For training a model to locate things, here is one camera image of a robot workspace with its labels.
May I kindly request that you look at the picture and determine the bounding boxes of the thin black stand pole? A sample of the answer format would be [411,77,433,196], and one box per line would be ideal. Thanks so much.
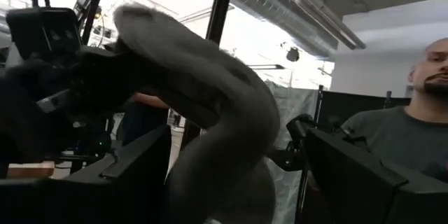
[295,85,325,224]

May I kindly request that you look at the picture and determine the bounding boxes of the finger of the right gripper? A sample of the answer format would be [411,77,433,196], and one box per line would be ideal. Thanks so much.
[80,43,141,106]

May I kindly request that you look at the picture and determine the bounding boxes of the black hanging spotlight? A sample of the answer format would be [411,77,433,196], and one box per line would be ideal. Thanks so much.
[286,46,301,63]

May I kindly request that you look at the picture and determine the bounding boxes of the black partition panel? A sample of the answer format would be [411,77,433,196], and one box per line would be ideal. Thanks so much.
[316,89,412,134]

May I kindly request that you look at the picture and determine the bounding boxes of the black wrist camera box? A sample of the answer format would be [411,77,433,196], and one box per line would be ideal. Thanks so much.
[5,6,83,61]

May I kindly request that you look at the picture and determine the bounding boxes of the black clamp mount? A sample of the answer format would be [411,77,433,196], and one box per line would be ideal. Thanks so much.
[267,113,316,172]

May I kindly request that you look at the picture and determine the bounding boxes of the grey plastic sheet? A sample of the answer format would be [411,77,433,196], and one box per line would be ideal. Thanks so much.
[264,80,320,224]

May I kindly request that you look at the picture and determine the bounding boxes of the thick black frame pole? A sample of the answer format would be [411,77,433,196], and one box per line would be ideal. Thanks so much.
[181,0,237,141]

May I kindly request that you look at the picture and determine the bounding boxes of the large silver ventilation duct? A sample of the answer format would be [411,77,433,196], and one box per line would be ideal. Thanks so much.
[181,0,367,61]

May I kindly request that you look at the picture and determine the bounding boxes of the grey cap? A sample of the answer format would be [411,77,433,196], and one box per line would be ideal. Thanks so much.
[112,3,281,224]

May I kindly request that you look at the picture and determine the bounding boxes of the person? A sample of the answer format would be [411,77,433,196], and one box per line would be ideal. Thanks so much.
[341,37,448,183]

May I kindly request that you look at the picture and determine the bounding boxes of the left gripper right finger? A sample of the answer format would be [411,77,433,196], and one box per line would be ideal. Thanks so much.
[305,127,409,224]

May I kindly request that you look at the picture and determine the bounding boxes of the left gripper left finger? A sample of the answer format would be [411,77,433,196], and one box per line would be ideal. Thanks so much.
[99,125,173,224]

